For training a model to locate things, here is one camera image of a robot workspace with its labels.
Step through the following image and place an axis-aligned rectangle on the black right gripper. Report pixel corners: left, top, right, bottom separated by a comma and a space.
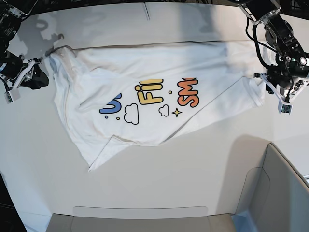
0, 57, 49, 91

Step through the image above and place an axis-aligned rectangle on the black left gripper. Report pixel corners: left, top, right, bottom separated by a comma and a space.
253, 65, 309, 103

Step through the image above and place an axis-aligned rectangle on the white printed t-shirt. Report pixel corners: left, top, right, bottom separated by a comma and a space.
49, 41, 265, 171

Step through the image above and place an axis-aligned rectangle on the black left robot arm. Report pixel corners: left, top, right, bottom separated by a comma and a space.
233, 0, 309, 105

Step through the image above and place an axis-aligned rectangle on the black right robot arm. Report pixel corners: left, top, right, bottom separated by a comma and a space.
0, 0, 49, 93

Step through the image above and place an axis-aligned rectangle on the grey cardboard box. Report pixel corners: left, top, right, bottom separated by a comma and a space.
47, 143, 309, 232

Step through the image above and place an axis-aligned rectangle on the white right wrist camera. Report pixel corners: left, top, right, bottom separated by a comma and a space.
4, 89, 21, 104

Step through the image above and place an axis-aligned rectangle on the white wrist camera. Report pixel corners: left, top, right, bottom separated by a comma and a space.
278, 101, 293, 115
4, 89, 21, 104

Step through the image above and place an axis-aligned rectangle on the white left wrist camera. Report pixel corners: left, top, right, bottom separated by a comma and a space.
278, 101, 293, 115

